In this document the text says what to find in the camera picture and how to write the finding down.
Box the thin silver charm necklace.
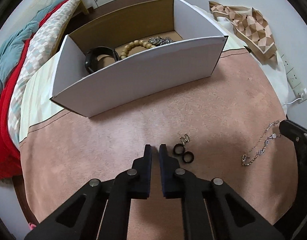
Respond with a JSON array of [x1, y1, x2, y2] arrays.
[[241, 120, 283, 167]]

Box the small silver earrings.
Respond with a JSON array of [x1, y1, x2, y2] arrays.
[[179, 134, 190, 146]]

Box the black smartwatch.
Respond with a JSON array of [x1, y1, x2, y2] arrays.
[[85, 46, 120, 74]]

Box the wooden bead bracelet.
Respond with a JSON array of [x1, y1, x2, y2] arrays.
[[119, 39, 157, 61]]

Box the white cardboard box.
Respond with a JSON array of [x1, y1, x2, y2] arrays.
[[50, 0, 228, 118]]

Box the chunky silver chain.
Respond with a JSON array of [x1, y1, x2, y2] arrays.
[[148, 36, 175, 47]]

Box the white power strip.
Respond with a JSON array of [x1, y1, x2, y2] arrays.
[[281, 54, 307, 105]]

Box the brown geometric patterned cloth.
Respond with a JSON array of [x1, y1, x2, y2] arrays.
[[209, 1, 277, 63]]

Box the striped pale cloth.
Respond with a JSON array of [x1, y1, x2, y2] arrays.
[[18, 3, 247, 144]]

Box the pink slipper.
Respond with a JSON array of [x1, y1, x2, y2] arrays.
[[28, 223, 36, 230]]

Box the red bed cover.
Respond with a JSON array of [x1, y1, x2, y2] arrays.
[[0, 4, 60, 180]]

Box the checkered mattress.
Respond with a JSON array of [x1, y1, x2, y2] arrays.
[[7, 0, 81, 148]]

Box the blue-grey quilt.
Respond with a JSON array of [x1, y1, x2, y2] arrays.
[[0, 0, 65, 94]]

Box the white cable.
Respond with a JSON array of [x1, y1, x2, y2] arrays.
[[282, 92, 305, 107]]

